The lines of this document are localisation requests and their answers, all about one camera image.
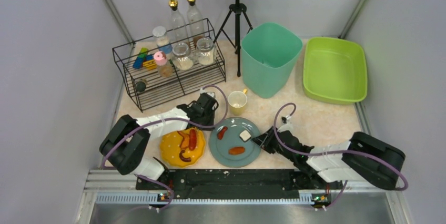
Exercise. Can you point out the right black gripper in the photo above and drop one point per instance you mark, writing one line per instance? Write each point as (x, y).
(270, 140)

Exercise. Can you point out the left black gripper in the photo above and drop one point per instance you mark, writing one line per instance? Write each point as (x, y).
(206, 104)

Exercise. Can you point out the grey-blue plate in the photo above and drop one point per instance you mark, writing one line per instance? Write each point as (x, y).
(219, 148)

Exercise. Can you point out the cream yellow mug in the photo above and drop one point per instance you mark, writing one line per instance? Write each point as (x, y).
(238, 102)

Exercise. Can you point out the yellow scalloped plate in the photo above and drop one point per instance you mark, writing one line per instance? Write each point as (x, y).
(170, 149)

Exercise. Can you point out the large clear glass jar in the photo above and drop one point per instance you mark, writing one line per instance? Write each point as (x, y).
(182, 56)

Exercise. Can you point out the pink lid spice jar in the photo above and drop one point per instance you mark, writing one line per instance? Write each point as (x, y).
(163, 65)

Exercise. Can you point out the black lid spice jar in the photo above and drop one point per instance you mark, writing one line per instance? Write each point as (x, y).
(140, 86)

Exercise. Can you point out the oil bottle gold cap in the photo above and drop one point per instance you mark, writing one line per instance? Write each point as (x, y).
(196, 21)
(178, 23)

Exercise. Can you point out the blue label jar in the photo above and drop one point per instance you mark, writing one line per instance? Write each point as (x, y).
(163, 41)

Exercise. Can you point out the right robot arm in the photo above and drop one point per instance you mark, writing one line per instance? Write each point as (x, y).
(362, 158)

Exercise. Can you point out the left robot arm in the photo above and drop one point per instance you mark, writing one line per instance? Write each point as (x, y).
(125, 144)

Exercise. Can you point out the white tofu cube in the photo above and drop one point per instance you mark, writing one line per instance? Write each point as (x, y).
(245, 136)

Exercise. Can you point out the orange fried piece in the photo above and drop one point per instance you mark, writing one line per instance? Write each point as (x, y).
(236, 150)

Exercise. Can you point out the colourful toy blocks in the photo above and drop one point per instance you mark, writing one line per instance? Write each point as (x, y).
(144, 60)

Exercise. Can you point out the teal plastic bin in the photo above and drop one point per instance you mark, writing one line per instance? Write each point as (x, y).
(268, 54)

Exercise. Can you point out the green plastic tub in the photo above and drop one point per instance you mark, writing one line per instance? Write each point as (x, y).
(334, 71)

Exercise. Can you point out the black tripod stand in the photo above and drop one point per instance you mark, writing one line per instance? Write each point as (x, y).
(238, 9)

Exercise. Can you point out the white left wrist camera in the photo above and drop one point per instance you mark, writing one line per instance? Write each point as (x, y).
(209, 93)

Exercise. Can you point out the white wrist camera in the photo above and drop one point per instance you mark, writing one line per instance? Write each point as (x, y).
(286, 124)
(209, 93)

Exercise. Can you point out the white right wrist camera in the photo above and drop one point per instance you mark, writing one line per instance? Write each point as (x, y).
(286, 124)

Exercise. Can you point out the black wire rack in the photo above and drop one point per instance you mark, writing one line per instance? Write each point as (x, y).
(163, 89)

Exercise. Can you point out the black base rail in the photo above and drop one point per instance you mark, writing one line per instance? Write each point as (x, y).
(199, 187)

